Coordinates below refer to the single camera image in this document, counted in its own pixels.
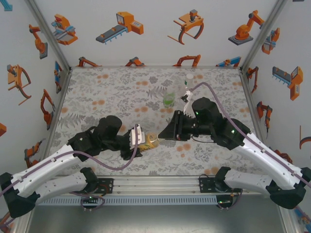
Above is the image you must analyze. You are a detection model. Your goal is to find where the yellow tea bottle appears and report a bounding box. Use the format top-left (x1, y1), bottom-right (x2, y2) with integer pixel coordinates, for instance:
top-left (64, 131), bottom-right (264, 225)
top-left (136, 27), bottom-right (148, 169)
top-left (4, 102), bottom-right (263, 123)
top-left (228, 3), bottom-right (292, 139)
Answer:
top-left (138, 132), bottom-right (161, 153)

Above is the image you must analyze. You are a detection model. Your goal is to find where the green label plastic bottle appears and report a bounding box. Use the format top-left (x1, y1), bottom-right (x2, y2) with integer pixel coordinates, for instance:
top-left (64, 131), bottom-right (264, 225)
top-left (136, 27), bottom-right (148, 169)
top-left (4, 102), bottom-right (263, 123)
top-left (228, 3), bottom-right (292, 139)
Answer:
top-left (163, 89), bottom-right (176, 109)

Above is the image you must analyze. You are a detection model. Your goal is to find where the clear plastic bottle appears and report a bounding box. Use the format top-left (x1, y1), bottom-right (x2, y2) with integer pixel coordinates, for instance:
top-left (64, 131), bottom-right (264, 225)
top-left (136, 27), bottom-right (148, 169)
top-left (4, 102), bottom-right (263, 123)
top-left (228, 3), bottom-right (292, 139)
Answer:
top-left (178, 74), bottom-right (195, 102)

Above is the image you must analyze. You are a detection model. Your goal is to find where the floral tablecloth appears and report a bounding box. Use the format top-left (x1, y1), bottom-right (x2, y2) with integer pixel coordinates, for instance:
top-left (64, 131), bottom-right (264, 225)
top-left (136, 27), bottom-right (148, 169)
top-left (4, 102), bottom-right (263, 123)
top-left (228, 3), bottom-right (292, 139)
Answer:
top-left (50, 67), bottom-right (271, 177)

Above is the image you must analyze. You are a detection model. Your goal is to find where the grey metal panel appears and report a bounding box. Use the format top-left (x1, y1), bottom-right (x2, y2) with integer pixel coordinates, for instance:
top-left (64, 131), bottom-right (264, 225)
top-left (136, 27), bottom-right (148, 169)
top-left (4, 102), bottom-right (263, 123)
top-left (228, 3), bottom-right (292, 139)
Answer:
top-left (26, 205), bottom-right (286, 233)

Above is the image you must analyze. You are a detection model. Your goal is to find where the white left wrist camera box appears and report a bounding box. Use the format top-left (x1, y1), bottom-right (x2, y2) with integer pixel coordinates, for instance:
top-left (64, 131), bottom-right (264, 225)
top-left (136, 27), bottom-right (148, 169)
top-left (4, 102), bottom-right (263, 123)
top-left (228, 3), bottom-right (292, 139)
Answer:
top-left (128, 123), bottom-right (147, 148)

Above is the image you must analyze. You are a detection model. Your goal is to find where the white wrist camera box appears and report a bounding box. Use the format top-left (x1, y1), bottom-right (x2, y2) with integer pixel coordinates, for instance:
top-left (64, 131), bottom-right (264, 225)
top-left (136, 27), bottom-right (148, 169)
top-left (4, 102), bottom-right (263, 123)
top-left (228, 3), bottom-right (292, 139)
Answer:
top-left (128, 123), bottom-right (147, 148)
top-left (181, 89), bottom-right (194, 115)

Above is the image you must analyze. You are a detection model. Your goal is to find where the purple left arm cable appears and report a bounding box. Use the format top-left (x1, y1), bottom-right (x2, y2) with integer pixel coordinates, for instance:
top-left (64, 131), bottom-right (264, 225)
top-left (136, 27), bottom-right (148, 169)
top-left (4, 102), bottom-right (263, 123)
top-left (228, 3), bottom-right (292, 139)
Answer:
top-left (0, 123), bottom-right (141, 225)

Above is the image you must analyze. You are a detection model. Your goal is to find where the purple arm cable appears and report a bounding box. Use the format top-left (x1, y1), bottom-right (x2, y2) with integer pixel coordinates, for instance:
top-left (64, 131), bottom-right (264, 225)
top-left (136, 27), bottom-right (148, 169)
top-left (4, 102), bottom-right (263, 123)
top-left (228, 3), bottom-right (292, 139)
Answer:
top-left (0, 123), bottom-right (141, 225)
top-left (190, 82), bottom-right (311, 211)

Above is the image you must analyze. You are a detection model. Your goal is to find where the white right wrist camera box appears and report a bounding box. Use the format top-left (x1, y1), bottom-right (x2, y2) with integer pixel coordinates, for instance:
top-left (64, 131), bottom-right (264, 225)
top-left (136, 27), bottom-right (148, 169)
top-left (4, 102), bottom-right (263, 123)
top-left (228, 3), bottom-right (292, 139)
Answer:
top-left (181, 89), bottom-right (194, 115)

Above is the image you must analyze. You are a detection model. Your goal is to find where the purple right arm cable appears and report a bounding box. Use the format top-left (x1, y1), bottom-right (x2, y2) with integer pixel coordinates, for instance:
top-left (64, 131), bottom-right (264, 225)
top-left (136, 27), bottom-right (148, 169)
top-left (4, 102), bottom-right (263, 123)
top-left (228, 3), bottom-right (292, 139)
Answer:
top-left (190, 82), bottom-right (311, 211)

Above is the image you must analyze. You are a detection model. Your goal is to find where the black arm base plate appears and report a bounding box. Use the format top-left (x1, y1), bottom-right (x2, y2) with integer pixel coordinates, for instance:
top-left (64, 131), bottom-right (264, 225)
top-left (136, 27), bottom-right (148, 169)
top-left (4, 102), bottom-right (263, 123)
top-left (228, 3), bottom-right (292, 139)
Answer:
top-left (198, 178), bottom-right (243, 194)
top-left (69, 178), bottom-right (115, 194)

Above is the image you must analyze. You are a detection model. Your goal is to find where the wide aluminium frame rail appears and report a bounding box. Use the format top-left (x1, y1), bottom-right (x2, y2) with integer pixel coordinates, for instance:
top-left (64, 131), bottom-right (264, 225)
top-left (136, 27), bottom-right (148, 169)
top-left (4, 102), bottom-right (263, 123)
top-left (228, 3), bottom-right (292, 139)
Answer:
top-left (36, 176), bottom-right (275, 197)

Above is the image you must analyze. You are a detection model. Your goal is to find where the slim aluminium table rail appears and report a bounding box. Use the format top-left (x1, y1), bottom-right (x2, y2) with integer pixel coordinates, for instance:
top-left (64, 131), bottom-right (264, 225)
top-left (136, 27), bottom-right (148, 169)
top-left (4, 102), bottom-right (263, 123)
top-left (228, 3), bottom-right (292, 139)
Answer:
top-left (239, 69), bottom-right (276, 175)
top-left (40, 67), bottom-right (72, 168)

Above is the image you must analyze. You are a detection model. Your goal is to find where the perforated grey cable tray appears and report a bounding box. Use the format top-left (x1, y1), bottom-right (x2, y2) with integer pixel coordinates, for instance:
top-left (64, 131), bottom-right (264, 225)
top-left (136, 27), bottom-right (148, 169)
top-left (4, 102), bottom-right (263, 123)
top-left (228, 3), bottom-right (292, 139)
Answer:
top-left (37, 196), bottom-right (217, 206)

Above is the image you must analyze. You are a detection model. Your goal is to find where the aluminium frame post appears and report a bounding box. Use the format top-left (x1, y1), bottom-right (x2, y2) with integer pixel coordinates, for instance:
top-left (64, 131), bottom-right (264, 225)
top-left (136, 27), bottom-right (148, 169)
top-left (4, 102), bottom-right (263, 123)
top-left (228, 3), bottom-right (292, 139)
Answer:
top-left (239, 0), bottom-right (290, 73)
top-left (24, 0), bottom-right (71, 73)

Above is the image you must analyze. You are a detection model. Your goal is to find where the aluminium frame leg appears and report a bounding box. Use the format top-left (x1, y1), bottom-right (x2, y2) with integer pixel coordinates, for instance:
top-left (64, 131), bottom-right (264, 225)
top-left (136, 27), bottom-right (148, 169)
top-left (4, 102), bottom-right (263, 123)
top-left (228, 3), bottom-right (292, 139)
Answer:
top-left (13, 215), bottom-right (34, 233)
top-left (279, 208), bottom-right (301, 233)

